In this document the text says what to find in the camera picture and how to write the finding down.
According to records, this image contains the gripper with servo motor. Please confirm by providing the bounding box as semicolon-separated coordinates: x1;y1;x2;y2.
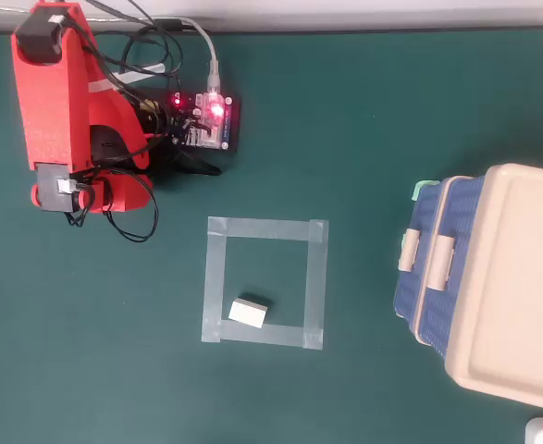
30;163;155;215

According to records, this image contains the white cube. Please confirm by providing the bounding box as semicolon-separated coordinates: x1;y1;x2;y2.
228;292;273;330

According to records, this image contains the black controller board with LEDs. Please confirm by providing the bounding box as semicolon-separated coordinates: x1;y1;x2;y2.
159;89;243;156

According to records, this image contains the large green tape piece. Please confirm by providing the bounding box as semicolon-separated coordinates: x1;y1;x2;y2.
412;179;438;203

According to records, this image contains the black gripper servo cable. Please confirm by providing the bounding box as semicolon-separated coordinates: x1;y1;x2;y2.
65;174;160;243

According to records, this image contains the grey USB cable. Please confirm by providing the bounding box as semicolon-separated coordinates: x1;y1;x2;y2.
0;4;223;93

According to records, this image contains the black power cable with ferrite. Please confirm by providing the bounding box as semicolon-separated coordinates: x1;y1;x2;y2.
83;0;185;93

